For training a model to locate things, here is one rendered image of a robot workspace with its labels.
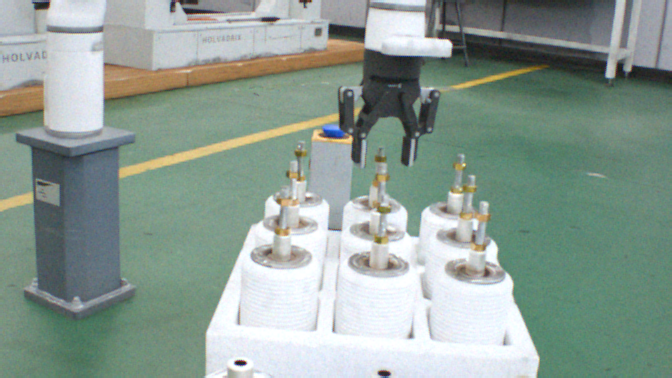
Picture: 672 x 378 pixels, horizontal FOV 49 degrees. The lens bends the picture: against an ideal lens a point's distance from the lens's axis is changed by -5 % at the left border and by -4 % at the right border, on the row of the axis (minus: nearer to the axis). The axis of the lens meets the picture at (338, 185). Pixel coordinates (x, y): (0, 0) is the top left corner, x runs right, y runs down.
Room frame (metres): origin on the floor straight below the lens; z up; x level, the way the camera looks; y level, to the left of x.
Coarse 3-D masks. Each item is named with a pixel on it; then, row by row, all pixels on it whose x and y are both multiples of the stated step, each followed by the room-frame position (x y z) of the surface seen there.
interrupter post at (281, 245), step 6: (276, 240) 0.85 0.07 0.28; (282, 240) 0.85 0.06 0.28; (288, 240) 0.86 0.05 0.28; (276, 246) 0.85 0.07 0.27; (282, 246) 0.85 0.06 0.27; (288, 246) 0.86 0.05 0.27; (276, 252) 0.85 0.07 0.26; (282, 252) 0.85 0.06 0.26; (288, 252) 0.86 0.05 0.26; (276, 258) 0.85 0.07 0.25; (282, 258) 0.85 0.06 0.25; (288, 258) 0.86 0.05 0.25
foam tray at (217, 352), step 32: (256, 224) 1.17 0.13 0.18; (416, 256) 1.09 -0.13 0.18; (416, 288) 0.96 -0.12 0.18; (224, 320) 0.82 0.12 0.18; (320, 320) 0.84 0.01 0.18; (416, 320) 0.86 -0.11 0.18; (512, 320) 0.88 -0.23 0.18; (224, 352) 0.79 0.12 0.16; (256, 352) 0.79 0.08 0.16; (288, 352) 0.79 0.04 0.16; (320, 352) 0.79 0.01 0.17; (352, 352) 0.79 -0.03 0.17; (384, 352) 0.78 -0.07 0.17; (416, 352) 0.79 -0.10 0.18; (448, 352) 0.79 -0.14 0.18; (480, 352) 0.79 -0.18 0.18; (512, 352) 0.79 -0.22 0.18
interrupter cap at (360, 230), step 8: (352, 224) 0.99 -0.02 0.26; (360, 224) 1.00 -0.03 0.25; (368, 224) 1.00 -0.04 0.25; (392, 224) 1.01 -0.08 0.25; (352, 232) 0.96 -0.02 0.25; (360, 232) 0.97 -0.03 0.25; (368, 232) 0.98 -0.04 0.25; (392, 232) 0.98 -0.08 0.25; (400, 232) 0.98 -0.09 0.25; (368, 240) 0.94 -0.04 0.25; (392, 240) 0.95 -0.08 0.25
